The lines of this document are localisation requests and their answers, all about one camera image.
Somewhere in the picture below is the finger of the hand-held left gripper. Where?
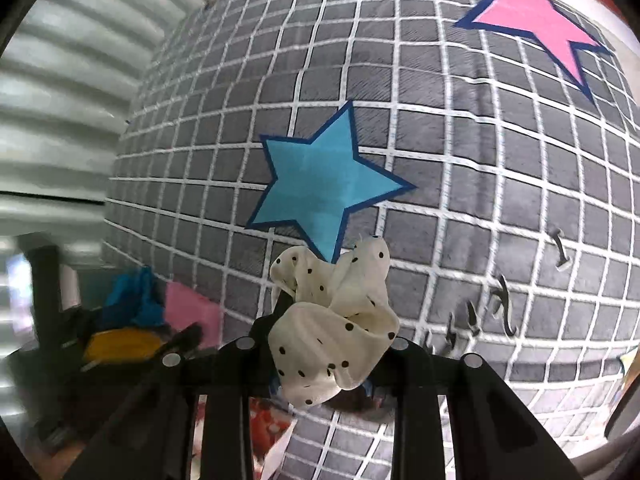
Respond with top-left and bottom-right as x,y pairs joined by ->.
149,323 -> 204,362

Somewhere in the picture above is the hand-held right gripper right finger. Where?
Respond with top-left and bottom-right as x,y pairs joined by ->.
370,332 -> 583,480

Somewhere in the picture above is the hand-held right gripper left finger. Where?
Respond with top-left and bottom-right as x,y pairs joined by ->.
90,292 -> 296,480

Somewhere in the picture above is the white polka dot scrunchie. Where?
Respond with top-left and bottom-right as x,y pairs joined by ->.
268,235 -> 401,407

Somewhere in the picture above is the light pink sock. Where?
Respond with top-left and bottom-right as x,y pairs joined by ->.
165,282 -> 224,348

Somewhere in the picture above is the blue sock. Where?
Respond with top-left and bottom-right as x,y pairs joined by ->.
104,266 -> 166,331

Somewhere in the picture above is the yellow cloth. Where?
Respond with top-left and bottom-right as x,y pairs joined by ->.
82,329 -> 163,363

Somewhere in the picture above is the red and white cloth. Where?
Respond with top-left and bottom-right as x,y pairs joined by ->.
247,397 -> 296,461

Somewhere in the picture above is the grey grid star blanket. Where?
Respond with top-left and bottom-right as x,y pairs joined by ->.
102,0 -> 640,480

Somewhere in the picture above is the pale green curtain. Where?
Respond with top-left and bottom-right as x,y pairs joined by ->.
0,0 -> 221,271

